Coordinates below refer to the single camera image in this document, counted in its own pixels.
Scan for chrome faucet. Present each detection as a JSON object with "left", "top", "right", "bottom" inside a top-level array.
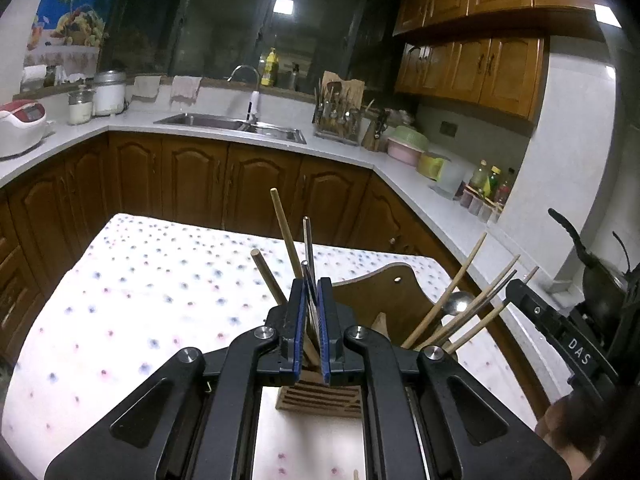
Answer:
[{"left": 227, "top": 64, "right": 263, "bottom": 123}]

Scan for metal chopstick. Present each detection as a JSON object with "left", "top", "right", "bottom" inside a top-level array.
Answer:
[
  {"left": 430, "top": 270, "right": 518, "bottom": 348},
  {"left": 300, "top": 260, "right": 313, "bottom": 311},
  {"left": 302, "top": 216, "right": 318, "bottom": 341}
]

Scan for spice jar rack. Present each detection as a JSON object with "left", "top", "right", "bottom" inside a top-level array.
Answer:
[{"left": 460, "top": 185, "right": 503, "bottom": 223}]

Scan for clear plastic pitcher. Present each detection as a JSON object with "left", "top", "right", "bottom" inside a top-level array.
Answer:
[{"left": 434, "top": 157, "right": 468, "bottom": 200}]

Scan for red white rice cooker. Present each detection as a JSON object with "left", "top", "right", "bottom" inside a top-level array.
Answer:
[{"left": 0, "top": 100, "right": 53, "bottom": 158}]

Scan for glass jar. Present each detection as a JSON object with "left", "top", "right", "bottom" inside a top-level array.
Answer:
[{"left": 67, "top": 85, "right": 96, "bottom": 126}]

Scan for hanging dish cloth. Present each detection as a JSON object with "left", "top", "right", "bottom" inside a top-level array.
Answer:
[
  {"left": 170, "top": 76, "right": 202, "bottom": 106},
  {"left": 132, "top": 75, "right": 162, "bottom": 103}
]

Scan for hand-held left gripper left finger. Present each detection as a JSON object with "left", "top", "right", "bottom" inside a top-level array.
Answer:
[{"left": 44, "top": 277, "right": 307, "bottom": 480}]

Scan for white cooker pot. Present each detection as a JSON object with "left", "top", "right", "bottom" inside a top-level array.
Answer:
[{"left": 92, "top": 70, "right": 128, "bottom": 117}]

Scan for red condiment bottle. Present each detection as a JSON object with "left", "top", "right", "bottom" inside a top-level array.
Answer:
[{"left": 495, "top": 167, "right": 516, "bottom": 206}]

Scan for floral white tablecloth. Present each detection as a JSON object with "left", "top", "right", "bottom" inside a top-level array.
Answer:
[{"left": 0, "top": 212, "right": 546, "bottom": 480}]

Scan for wooden knife block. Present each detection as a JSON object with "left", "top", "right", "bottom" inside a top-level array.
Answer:
[{"left": 361, "top": 107, "right": 391, "bottom": 152}]

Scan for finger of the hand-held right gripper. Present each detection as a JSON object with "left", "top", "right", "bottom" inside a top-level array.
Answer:
[{"left": 506, "top": 279, "right": 619, "bottom": 392}]

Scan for metal spoon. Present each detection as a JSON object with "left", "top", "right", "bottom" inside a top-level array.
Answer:
[{"left": 430, "top": 290, "right": 476, "bottom": 341}]

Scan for thick black cable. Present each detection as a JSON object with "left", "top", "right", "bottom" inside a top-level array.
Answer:
[{"left": 548, "top": 208, "right": 593, "bottom": 266}]

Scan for thin black cable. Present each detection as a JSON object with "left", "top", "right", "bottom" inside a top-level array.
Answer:
[{"left": 613, "top": 231, "right": 632, "bottom": 273}]

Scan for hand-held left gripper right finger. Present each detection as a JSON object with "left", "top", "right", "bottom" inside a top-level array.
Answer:
[{"left": 317, "top": 277, "right": 571, "bottom": 480}]

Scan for dark kitchen window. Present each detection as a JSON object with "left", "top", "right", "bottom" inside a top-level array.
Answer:
[{"left": 102, "top": 0, "right": 403, "bottom": 93}]

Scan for wooden base cabinets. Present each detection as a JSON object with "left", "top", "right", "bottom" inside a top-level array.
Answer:
[{"left": 0, "top": 130, "right": 551, "bottom": 411}]

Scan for white countertop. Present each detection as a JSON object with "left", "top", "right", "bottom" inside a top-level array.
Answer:
[{"left": 0, "top": 110, "right": 576, "bottom": 306}]

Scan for steel kitchen sink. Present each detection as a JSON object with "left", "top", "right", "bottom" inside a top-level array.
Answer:
[{"left": 153, "top": 112, "right": 307, "bottom": 145}]

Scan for pink green lidded container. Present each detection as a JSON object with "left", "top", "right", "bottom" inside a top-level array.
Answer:
[{"left": 386, "top": 125, "right": 430, "bottom": 167}]

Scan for countertop cutlery rack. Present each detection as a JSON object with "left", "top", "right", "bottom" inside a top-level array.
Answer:
[{"left": 312, "top": 71, "right": 366, "bottom": 143}]

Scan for person's right hand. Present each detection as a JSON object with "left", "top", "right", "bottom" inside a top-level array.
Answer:
[{"left": 535, "top": 395, "right": 602, "bottom": 467}]

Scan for wooden utensil holder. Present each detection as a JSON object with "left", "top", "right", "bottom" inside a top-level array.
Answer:
[{"left": 275, "top": 264, "right": 458, "bottom": 418}]

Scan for yellow green container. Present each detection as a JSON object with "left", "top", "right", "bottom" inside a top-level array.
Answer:
[{"left": 417, "top": 152, "right": 451, "bottom": 181}]

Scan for fruit wall poster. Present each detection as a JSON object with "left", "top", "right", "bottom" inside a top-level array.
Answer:
[{"left": 25, "top": 0, "right": 131, "bottom": 68}]

